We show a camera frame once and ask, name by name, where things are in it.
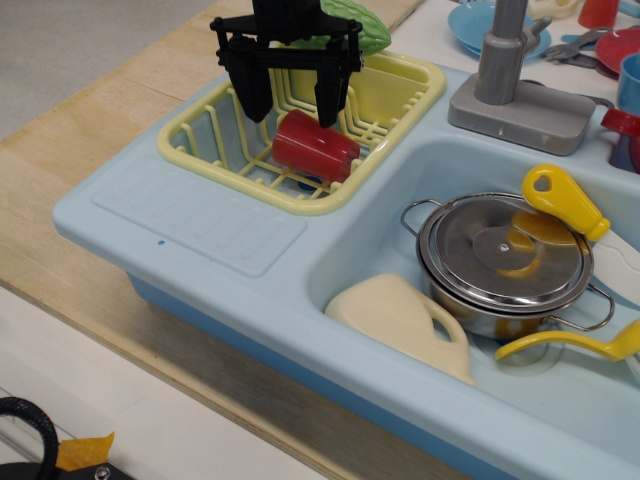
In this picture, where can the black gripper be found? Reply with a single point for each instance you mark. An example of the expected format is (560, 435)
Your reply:
(239, 48)

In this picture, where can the red plastic cup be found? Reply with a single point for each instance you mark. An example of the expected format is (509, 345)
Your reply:
(301, 144)

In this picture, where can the orange plastic cup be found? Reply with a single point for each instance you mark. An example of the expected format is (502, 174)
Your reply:
(598, 13)

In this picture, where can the blue plastic cup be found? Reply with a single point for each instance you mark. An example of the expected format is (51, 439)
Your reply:
(628, 93)

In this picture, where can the green toy bitter gourd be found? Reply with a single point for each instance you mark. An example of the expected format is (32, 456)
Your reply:
(367, 27)

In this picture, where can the yellow dish rack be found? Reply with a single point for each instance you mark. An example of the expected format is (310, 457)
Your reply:
(213, 138)

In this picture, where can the blue plastic plate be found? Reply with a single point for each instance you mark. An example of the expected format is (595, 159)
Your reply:
(471, 22)

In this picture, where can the light blue toy sink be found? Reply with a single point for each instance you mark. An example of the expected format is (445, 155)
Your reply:
(260, 278)

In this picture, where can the grey toy faucet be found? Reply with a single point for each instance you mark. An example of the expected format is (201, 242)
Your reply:
(495, 101)

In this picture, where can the cream plastic jug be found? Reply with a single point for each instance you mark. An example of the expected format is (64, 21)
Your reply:
(392, 311)

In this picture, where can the cream toy item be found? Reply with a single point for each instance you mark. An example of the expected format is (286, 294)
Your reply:
(556, 9)

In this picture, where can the wooden board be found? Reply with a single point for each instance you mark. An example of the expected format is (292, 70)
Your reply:
(75, 337)

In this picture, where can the steel pot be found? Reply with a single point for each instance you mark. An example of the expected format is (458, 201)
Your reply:
(592, 310)

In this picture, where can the grey plastic fork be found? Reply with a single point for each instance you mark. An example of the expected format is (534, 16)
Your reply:
(572, 49)

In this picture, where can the red plastic plate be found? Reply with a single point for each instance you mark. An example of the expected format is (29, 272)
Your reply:
(614, 47)

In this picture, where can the yellow plastic ladle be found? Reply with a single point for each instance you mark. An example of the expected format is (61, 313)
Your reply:
(625, 344)

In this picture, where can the yellow tape piece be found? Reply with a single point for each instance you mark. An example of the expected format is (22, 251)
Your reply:
(76, 454)

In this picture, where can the black device base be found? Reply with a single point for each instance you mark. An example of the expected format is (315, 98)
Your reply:
(29, 471)

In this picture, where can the yellow handled toy knife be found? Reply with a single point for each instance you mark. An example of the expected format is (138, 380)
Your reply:
(550, 189)

